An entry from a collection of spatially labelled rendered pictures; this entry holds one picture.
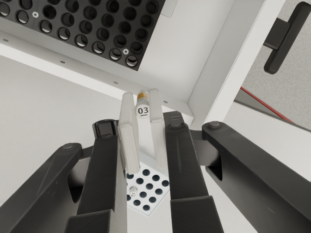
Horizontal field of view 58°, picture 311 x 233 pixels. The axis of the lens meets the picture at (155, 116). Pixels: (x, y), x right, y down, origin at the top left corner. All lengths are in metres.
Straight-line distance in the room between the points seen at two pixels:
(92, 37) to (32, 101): 0.22
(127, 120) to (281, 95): 1.26
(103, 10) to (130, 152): 0.18
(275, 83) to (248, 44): 1.08
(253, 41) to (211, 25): 0.09
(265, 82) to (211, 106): 1.06
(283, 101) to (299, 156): 0.85
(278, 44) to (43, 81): 0.33
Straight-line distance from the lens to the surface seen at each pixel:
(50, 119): 0.48
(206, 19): 0.37
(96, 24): 0.30
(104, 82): 0.31
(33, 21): 0.31
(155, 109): 0.16
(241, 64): 0.28
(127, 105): 0.18
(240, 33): 0.30
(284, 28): 0.32
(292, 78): 1.39
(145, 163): 0.45
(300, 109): 1.45
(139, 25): 0.29
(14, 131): 0.51
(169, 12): 0.35
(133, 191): 0.47
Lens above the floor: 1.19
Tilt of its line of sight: 70 degrees down
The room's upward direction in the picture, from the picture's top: 172 degrees clockwise
